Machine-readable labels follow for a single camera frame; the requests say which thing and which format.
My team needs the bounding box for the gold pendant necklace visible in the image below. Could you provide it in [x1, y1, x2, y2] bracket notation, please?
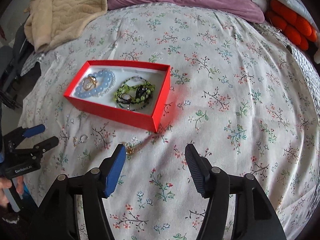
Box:
[126, 139, 151, 155]

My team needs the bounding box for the dark chair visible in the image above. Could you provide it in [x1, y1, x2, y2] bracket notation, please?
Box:
[0, 22, 42, 110]

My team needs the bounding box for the blue bead bracelet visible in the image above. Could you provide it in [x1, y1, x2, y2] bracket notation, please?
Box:
[75, 70, 112, 98]

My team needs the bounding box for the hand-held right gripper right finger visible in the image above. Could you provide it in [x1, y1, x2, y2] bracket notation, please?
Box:
[184, 144, 287, 240]

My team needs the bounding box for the green bead bracelet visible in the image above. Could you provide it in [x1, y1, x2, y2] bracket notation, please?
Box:
[114, 79, 155, 106]

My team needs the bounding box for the gold ring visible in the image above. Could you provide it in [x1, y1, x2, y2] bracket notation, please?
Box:
[82, 76, 99, 91]

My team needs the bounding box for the beige quilted blanket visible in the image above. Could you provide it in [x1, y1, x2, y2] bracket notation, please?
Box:
[24, 0, 130, 53]

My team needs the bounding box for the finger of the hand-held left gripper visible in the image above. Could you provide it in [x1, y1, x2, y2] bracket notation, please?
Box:
[12, 124, 46, 139]
[14, 136, 60, 157]

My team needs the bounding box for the black hair claw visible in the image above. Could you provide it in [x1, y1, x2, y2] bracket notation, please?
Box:
[136, 86, 149, 98]

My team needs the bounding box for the thin teal bead bracelet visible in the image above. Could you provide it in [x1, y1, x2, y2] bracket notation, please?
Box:
[117, 76, 156, 112]

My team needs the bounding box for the floral bedsheet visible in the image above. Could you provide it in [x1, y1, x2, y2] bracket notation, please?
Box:
[19, 2, 320, 240]

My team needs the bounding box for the dark cord pearl bracelet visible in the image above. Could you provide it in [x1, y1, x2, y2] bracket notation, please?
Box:
[119, 94, 133, 111]

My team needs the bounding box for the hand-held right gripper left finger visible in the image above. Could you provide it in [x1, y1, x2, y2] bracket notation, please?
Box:
[31, 144, 126, 240]

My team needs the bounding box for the orange cushion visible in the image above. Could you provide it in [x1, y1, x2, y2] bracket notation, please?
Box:
[265, 0, 317, 51]

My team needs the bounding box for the person's left hand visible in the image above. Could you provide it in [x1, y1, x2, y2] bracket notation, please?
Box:
[0, 176, 24, 208]

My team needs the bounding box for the red cardboard box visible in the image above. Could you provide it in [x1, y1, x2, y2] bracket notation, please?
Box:
[63, 60, 171, 133]

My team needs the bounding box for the silver bead bracelet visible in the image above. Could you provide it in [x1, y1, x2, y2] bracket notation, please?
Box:
[91, 69, 117, 97]

